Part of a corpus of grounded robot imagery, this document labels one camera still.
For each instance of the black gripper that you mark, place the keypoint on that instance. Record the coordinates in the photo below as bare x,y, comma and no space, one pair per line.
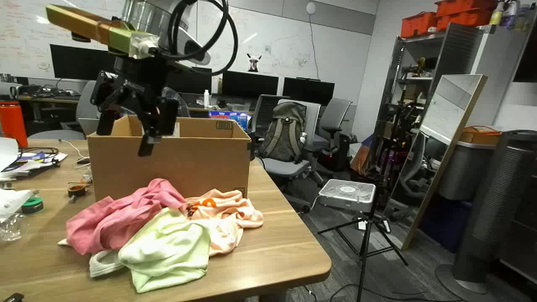
142,78

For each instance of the pink cloth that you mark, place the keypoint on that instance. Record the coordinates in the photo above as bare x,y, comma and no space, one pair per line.
110,220

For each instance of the pale green cloth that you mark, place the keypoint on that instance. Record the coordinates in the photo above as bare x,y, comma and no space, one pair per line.
167,252

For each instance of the brown cardboard box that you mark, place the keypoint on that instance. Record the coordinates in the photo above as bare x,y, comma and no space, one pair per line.
201,160

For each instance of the blue product box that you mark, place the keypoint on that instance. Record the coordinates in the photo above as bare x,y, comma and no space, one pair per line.
236,118

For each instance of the flat orange box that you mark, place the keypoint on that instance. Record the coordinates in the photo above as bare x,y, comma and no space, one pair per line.
479,137

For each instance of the grey padded office chair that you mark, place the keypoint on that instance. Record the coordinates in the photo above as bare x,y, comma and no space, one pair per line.
85,110

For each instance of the black computer monitor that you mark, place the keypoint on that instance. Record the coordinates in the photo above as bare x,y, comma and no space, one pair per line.
194,80
307,91
248,85
77,61

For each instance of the brown tape roll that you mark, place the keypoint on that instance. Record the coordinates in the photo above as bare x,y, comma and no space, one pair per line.
77,192

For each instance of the magazine paper stack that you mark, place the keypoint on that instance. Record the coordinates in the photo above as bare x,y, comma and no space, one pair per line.
33,162

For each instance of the orange water bottle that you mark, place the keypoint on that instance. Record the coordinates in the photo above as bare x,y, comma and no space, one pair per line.
11,127

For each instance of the grey framed mesh chair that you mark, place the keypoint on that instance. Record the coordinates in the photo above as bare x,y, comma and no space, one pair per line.
261,115

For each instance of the dog picture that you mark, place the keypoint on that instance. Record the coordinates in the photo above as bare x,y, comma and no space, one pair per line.
253,63

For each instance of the plain white paper sheet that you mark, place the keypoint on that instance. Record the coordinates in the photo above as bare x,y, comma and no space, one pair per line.
6,152

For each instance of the peach cloth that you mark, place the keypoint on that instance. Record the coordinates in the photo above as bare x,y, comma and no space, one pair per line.
223,215

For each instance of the green tape roll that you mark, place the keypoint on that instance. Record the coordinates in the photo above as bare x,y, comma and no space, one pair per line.
31,205

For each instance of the grey green backpack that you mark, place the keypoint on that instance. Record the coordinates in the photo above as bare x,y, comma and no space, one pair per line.
281,135

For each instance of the light grey office chair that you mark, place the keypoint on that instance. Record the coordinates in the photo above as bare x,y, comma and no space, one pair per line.
312,120

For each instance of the dark grey office chair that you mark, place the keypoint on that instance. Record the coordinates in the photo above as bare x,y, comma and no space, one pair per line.
335,115

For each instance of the white plastic bin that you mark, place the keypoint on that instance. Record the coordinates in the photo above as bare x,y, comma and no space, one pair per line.
345,194

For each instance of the black tripod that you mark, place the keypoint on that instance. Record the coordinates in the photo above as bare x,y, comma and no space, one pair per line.
365,252

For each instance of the small orange storage bin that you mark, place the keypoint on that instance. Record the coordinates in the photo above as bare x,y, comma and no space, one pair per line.
417,26

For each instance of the metal shelf rack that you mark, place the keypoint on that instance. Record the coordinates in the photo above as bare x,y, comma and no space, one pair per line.
453,51

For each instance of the blue floor crate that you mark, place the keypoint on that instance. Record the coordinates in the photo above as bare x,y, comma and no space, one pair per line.
444,224

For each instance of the grey round trash can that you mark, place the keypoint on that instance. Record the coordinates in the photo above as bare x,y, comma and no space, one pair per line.
463,170

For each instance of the tall dark grey cylinder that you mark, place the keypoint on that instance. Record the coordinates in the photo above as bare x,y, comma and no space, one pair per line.
491,195

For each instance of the white cabinet panel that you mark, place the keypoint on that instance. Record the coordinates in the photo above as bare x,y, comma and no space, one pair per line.
503,68

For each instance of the wooden wall desk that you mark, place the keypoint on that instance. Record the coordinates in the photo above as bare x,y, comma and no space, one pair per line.
50,100

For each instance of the round white wall device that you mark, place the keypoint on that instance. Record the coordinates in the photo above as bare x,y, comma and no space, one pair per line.
310,7

